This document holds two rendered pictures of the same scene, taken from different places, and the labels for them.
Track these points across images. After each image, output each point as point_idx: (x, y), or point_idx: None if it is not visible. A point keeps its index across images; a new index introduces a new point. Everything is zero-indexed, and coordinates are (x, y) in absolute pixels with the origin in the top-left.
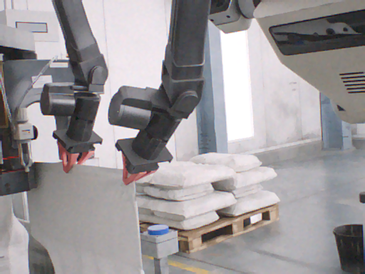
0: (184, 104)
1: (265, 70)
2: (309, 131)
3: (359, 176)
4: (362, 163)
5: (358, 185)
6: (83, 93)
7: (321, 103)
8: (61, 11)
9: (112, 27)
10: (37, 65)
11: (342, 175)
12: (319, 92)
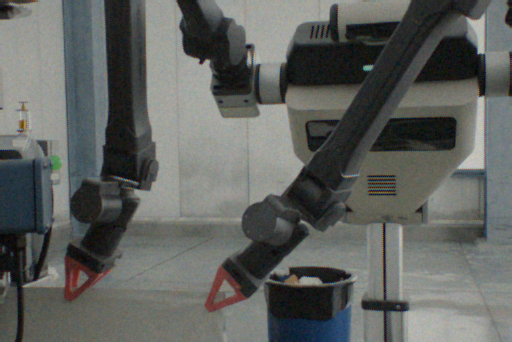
0: (334, 217)
1: (0, 127)
2: (55, 213)
3: (136, 271)
4: (131, 254)
5: (141, 282)
6: (124, 191)
7: (71, 175)
8: (129, 84)
9: None
10: (0, 143)
11: (114, 270)
12: (67, 160)
